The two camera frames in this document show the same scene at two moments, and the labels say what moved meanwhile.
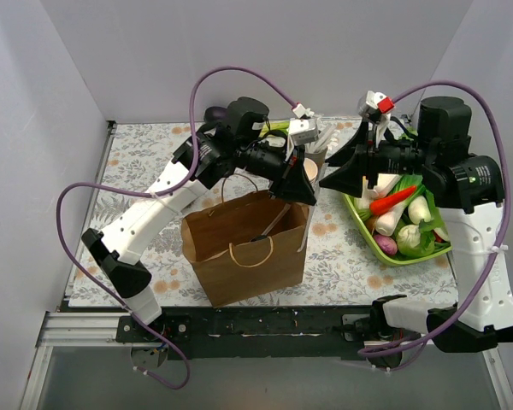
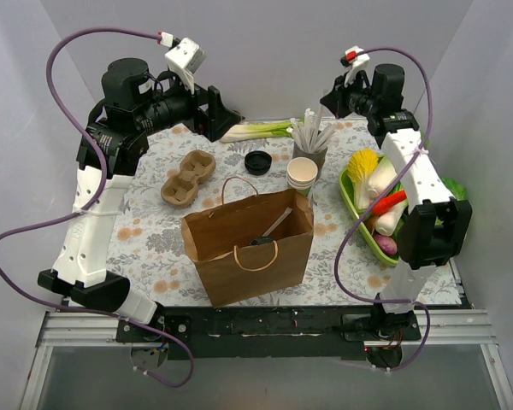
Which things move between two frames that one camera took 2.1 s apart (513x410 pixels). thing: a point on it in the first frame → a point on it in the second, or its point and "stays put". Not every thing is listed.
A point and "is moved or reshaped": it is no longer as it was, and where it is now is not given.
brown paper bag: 246,246 stays put
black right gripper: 369,153 → 339,99
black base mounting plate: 259,332 stays put
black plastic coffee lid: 258,237 is moved or reshaped
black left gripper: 289,172 → 202,114
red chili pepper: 380,206 stays put
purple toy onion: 386,243 stays put
